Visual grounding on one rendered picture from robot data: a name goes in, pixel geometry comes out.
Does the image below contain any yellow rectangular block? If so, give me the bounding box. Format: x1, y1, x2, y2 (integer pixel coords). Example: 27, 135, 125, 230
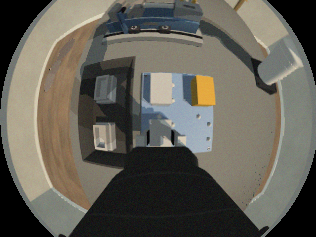
191, 75, 215, 107

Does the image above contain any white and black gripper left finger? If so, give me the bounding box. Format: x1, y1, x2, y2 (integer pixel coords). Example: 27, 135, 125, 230
135, 129, 150, 147

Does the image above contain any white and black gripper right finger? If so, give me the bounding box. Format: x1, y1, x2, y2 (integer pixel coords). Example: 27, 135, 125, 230
171, 129, 186, 147

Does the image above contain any grey flat bar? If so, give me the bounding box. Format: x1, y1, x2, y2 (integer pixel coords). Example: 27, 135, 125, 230
127, 1, 137, 19

